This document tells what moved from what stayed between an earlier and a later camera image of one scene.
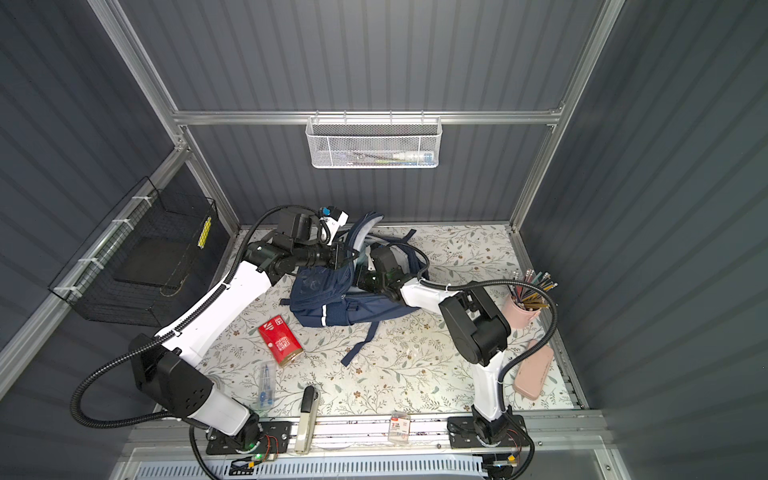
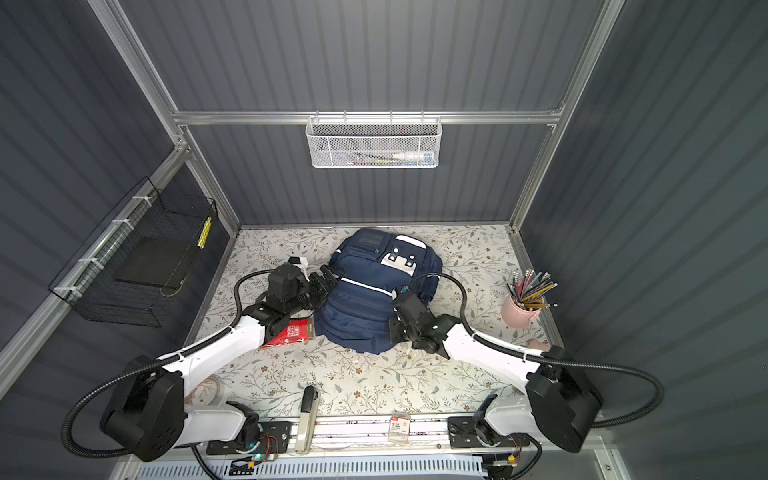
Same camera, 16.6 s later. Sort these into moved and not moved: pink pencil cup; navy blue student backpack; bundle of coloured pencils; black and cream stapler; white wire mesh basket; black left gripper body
Moved: navy blue student backpack; black left gripper body
Not moved: pink pencil cup; white wire mesh basket; bundle of coloured pencils; black and cream stapler
